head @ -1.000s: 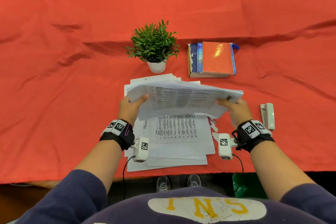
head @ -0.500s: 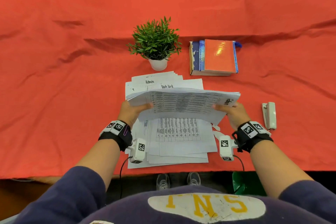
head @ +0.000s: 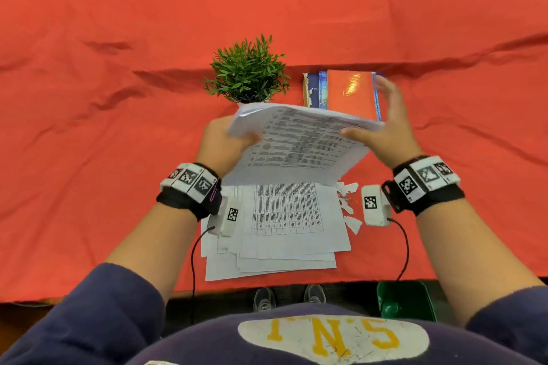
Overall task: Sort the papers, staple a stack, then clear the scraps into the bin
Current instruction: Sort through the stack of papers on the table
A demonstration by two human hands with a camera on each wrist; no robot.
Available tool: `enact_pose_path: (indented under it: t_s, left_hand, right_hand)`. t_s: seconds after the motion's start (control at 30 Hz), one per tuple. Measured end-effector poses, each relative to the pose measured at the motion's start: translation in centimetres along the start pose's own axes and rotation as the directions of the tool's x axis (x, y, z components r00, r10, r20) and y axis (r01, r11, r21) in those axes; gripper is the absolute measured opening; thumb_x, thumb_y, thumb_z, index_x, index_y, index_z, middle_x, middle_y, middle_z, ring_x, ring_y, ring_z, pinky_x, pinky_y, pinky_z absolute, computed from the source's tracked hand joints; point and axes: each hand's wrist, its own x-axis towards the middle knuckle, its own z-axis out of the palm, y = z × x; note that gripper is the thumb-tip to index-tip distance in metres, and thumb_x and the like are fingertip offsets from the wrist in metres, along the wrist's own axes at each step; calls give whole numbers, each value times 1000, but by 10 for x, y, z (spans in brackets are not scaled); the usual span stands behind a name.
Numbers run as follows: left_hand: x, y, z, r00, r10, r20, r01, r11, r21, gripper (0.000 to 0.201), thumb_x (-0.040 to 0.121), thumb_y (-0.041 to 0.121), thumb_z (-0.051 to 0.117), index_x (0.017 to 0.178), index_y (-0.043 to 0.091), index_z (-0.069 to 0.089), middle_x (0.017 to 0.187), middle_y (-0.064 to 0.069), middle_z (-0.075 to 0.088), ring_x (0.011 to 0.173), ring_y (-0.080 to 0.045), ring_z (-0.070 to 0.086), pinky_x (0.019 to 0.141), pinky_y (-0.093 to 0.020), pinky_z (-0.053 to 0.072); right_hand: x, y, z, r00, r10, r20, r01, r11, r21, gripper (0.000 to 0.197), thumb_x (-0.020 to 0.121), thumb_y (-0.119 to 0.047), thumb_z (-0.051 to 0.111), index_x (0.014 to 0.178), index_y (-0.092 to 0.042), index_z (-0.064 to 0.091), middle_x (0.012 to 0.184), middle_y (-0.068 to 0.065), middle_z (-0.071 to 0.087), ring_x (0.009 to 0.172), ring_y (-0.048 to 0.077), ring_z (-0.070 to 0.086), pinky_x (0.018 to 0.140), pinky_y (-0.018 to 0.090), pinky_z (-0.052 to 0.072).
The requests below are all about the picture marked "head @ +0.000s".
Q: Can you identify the person's grey shoe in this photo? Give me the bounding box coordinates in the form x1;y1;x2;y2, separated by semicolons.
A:
253;287;277;313
303;284;327;305

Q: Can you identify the black camera cable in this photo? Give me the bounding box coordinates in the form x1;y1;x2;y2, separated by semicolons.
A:
387;217;411;282
190;226;216;327

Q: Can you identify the right black marker wristband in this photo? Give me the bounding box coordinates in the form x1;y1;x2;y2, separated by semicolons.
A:
381;155;466;216

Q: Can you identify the orange book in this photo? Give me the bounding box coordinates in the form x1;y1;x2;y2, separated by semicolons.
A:
326;70;380;121

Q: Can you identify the person's left forearm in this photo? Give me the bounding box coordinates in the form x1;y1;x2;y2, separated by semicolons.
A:
105;201;203;305

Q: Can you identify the printed paper bundle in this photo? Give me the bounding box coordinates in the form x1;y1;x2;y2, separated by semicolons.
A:
223;102;386;187

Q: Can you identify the green potted plant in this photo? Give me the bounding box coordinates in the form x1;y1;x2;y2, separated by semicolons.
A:
202;34;291;105

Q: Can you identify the dark navy book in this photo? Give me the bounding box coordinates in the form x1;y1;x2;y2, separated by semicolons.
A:
302;72;321;109

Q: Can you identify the person's right hand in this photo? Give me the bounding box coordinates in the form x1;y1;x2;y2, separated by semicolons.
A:
341;76;423;170

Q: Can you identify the blue thin book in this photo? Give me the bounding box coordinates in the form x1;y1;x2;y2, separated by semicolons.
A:
372;72;386;122

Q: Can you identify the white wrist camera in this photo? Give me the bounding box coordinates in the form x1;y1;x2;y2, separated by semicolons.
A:
207;196;241;238
361;184;393;228

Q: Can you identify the green bin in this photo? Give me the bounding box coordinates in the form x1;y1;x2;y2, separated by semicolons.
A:
376;280;438;322

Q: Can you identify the pile of printed sheets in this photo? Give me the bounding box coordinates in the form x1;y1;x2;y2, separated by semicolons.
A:
200;183;352;282

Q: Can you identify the person's left hand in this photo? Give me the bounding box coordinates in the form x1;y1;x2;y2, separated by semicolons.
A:
195;116;264;179

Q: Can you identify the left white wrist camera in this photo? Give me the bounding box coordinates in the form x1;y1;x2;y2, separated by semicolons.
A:
207;196;241;238

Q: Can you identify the navy printed sweatshirt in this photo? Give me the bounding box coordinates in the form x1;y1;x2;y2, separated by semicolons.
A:
0;262;548;365

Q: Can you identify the person's left grey shoe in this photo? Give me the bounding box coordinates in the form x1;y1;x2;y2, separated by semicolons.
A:
253;287;277;313

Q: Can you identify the red tablecloth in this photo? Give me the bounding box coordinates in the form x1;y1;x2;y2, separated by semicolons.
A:
0;0;548;305

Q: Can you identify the light blue book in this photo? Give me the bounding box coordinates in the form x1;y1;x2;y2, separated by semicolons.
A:
318;70;329;110

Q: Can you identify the person's right forearm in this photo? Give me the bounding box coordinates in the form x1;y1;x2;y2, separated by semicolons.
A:
414;197;546;329

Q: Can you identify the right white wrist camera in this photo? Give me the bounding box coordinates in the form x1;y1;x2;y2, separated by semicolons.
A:
361;184;393;228

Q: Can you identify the black marker wristband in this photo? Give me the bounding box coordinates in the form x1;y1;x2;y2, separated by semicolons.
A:
156;162;223;222
381;155;466;216

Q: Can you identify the left black camera cable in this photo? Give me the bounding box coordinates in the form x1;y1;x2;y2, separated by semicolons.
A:
190;226;216;327

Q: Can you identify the right black camera cable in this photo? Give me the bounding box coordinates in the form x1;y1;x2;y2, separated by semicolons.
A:
387;217;411;282

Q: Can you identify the left black marker wristband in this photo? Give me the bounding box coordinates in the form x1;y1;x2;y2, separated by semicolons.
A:
156;162;223;222

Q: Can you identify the person's right grey shoe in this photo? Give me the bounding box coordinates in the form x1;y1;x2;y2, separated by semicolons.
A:
303;284;327;305

